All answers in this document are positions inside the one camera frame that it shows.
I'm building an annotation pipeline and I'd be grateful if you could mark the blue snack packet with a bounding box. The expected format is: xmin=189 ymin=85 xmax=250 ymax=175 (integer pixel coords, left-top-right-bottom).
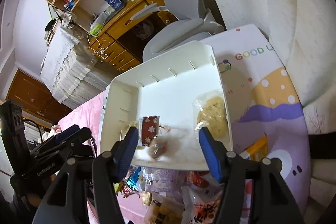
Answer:
xmin=126 ymin=166 xmax=144 ymax=192

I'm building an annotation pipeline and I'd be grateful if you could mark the green snack packet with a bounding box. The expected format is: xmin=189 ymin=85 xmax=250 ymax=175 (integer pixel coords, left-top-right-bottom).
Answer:
xmin=113 ymin=181 xmax=123 ymax=195

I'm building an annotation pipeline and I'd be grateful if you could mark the brown star wrapper snack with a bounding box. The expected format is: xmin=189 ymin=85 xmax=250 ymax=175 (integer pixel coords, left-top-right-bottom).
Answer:
xmin=139 ymin=116 xmax=159 ymax=147

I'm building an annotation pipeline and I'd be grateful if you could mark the red white cookies packet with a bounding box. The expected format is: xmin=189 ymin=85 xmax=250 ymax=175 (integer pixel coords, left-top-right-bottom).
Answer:
xmin=120 ymin=182 xmax=137 ymax=198

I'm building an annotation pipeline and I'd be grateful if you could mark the orange grey oats bar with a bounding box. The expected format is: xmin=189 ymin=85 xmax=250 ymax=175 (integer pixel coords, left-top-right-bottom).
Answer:
xmin=240 ymin=134 xmax=269 ymax=161

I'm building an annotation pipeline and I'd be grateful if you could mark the yellow small snack packet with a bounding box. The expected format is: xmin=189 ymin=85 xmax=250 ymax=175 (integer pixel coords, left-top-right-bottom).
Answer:
xmin=141 ymin=191 xmax=152 ymax=206

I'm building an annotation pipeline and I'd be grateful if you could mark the white purple bread packet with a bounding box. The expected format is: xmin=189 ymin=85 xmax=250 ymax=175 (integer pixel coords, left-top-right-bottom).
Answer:
xmin=142 ymin=167 xmax=186 ymax=193

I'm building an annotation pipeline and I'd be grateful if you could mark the large white red snack bag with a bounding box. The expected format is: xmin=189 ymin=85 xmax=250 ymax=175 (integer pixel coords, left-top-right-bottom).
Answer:
xmin=181 ymin=186 xmax=222 ymax=224

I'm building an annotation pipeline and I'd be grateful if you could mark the small red snack packet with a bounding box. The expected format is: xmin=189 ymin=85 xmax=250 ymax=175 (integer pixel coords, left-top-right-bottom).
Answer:
xmin=186 ymin=171 xmax=215 ymax=189

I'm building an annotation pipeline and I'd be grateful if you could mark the orange fried snack bag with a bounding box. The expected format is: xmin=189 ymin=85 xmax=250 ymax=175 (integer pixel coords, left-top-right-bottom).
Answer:
xmin=143 ymin=193 xmax=185 ymax=224

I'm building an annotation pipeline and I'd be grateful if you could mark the pink bed quilt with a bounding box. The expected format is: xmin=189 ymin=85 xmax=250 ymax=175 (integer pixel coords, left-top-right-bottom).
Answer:
xmin=58 ymin=89 xmax=108 ymax=153

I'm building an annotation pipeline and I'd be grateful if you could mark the cartoon printed tablecloth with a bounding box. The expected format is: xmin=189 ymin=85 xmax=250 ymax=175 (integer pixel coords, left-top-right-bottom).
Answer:
xmin=200 ymin=24 xmax=310 ymax=210

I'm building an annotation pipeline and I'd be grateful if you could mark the white plastic storage bin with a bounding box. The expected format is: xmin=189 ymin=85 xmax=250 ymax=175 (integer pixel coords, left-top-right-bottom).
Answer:
xmin=100 ymin=41 xmax=225 ymax=171

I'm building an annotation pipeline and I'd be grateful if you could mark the wooden desk with drawers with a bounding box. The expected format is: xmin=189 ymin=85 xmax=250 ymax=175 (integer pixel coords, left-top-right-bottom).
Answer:
xmin=88 ymin=0 xmax=177 ymax=73

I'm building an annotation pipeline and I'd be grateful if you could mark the green tissue pack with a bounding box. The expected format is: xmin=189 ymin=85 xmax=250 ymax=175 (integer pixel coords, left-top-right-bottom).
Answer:
xmin=90 ymin=22 xmax=104 ymax=36

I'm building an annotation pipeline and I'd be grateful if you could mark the cream floral curtain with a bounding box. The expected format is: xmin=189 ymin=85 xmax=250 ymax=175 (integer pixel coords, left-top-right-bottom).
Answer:
xmin=215 ymin=0 xmax=335 ymax=208

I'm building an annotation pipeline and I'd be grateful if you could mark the grey office chair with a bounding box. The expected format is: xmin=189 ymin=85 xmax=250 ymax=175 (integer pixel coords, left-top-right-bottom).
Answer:
xmin=130 ymin=0 xmax=225 ymax=61

